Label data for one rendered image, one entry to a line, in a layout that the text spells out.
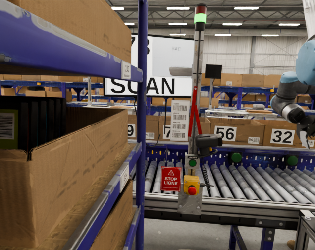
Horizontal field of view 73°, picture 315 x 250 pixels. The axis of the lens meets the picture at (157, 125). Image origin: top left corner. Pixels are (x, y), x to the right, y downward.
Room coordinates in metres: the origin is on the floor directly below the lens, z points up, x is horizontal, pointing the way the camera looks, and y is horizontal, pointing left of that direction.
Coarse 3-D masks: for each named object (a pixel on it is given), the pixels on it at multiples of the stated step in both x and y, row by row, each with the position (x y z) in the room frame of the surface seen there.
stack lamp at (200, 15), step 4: (196, 8) 1.00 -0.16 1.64; (200, 8) 0.99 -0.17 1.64; (204, 8) 0.99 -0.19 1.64; (196, 12) 1.00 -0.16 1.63; (200, 12) 0.99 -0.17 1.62; (204, 12) 1.00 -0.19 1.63; (196, 16) 1.00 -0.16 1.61; (200, 16) 0.99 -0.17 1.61; (204, 16) 1.00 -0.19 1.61; (196, 20) 1.00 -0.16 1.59; (200, 20) 0.99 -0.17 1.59; (204, 20) 1.00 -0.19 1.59
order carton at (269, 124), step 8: (256, 120) 1.83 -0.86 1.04; (264, 120) 1.82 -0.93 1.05; (272, 120) 1.82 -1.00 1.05; (264, 128) 1.55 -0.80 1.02; (272, 128) 1.54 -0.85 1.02; (280, 128) 1.54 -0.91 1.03; (288, 128) 1.53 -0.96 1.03; (296, 128) 1.53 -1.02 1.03; (264, 136) 1.55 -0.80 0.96; (296, 136) 1.53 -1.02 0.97; (264, 144) 1.55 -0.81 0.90; (272, 144) 1.54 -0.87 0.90; (280, 144) 1.54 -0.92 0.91; (288, 144) 1.53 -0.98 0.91; (296, 144) 1.53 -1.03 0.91
